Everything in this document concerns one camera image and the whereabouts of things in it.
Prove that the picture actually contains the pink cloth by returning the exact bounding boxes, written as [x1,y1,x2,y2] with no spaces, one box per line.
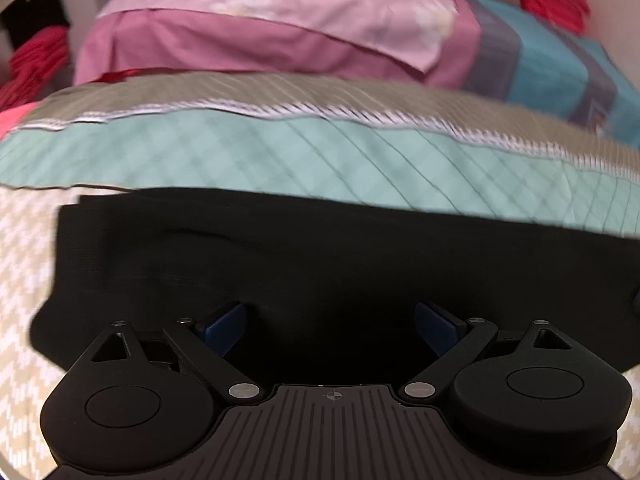
[0,102,42,137]

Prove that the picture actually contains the dark hanging clothes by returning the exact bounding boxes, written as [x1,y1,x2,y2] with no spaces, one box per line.
[0,0,72,52]

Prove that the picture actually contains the teal grey striped quilt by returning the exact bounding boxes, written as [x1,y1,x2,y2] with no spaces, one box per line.
[450,0,640,137]

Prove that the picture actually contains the pile of red clothes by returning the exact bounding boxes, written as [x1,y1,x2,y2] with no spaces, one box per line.
[0,26,72,112]

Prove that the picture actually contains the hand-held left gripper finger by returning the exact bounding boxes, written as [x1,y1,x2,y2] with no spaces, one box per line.
[400,301,574,402]

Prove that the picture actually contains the patterned bed sheet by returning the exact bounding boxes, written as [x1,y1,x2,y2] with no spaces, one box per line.
[0,72,640,480]

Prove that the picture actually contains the pink floral quilt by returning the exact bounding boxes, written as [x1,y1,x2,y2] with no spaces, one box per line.
[74,0,482,92]

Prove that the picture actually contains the black pants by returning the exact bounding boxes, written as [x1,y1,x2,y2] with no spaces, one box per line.
[29,187,640,403]

